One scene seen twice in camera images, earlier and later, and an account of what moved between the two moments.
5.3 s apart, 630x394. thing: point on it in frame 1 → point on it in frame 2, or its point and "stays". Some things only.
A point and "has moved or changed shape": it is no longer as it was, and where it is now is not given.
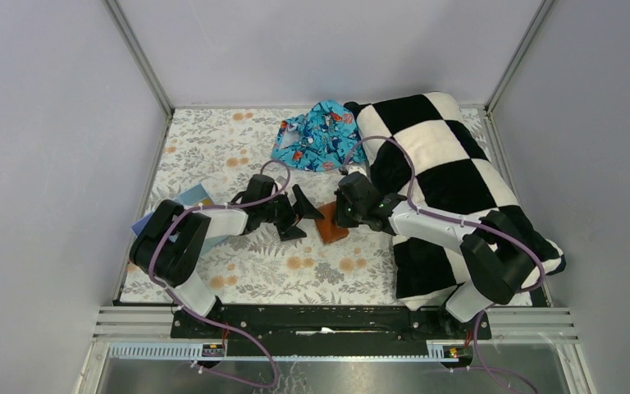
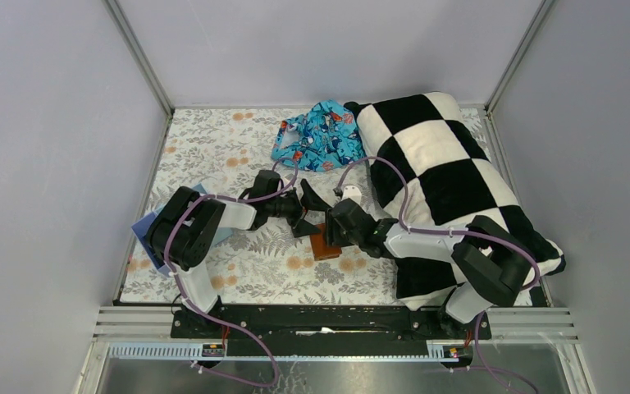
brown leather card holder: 327,225 has moved or changed shape
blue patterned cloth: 326,139 stays
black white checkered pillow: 422,149 stays
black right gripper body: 348,215 → 335,235
